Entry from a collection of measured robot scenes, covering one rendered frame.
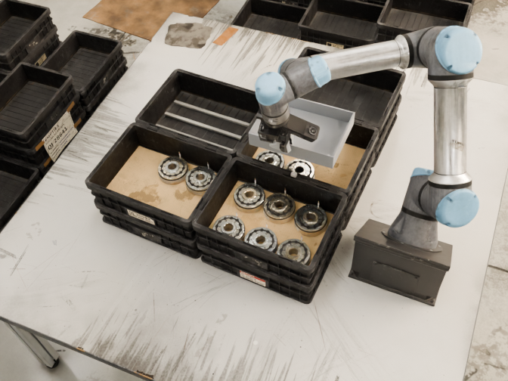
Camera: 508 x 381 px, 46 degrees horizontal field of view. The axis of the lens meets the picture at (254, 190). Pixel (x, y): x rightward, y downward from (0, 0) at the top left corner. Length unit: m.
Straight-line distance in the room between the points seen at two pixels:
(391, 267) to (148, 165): 0.90
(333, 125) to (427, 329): 0.69
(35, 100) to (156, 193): 1.15
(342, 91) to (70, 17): 2.47
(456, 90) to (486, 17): 2.56
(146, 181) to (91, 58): 1.38
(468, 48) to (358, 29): 1.75
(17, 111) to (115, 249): 1.12
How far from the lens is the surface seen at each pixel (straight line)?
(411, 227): 1.84
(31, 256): 2.19
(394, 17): 3.25
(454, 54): 1.61
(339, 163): 2.07
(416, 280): 1.87
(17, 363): 2.84
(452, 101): 1.66
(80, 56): 3.38
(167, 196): 2.02
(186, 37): 2.80
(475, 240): 2.12
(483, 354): 2.73
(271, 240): 1.85
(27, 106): 3.02
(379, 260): 1.84
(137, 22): 4.15
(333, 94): 2.31
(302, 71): 1.51
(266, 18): 3.59
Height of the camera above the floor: 2.42
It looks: 53 degrees down
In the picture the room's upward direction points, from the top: 5 degrees counter-clockwise
